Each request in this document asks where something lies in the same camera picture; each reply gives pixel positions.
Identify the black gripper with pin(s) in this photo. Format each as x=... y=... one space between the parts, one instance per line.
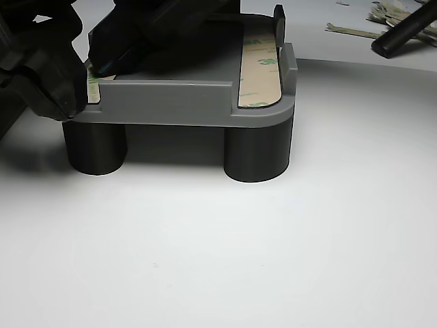
x=164 y=10

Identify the beige printed tape liner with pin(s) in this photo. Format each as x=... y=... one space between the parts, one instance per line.
x=94 y=92
x=259 y=85

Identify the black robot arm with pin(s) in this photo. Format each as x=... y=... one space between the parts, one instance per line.
x=41 y=75

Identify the grey fixture plate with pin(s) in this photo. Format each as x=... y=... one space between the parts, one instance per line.
x=170 y=99

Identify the black cylindrical fixture leg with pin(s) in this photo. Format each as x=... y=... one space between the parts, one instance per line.
x=256 y=153
x=95 y=150

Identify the long beige peeled liner strip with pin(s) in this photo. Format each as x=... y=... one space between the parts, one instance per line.
x=355 y=32

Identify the crumpled beige liner scraps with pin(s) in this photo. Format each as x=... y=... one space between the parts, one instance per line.
x=385 y=13

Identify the black cylindrical rod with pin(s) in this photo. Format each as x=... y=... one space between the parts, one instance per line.
x=403 y=34

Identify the beige liner strip scrap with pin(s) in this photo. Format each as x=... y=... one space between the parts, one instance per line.
x=430 y=36

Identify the black upright post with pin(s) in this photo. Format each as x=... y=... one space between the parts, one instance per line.
x=280 y=13

